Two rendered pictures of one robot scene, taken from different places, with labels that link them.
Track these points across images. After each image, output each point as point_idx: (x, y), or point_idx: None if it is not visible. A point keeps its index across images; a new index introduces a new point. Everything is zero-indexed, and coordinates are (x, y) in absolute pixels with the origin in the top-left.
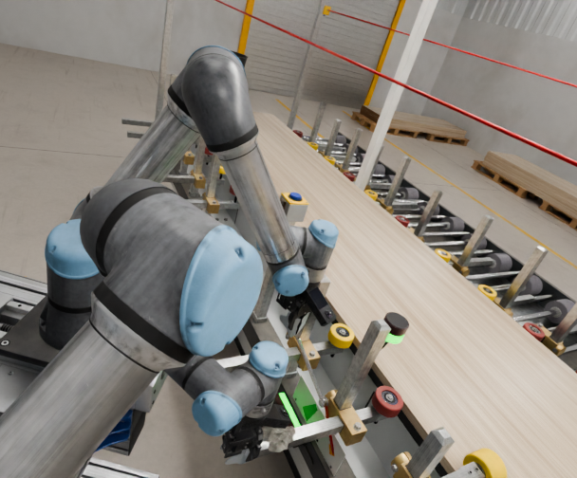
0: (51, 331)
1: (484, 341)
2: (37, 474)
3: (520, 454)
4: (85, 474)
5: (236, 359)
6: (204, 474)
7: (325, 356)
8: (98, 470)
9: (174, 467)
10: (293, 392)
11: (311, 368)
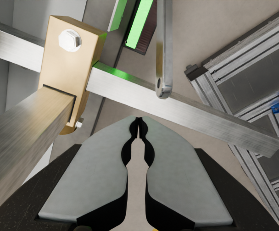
0: None
1: None
2: None
3: None
4: (224, 111)
5: (234, 137)
6: (142, 66)
7: None
8: (217, 109)
9: (154, 83)
10: (109, 34)
11: (81, 22)
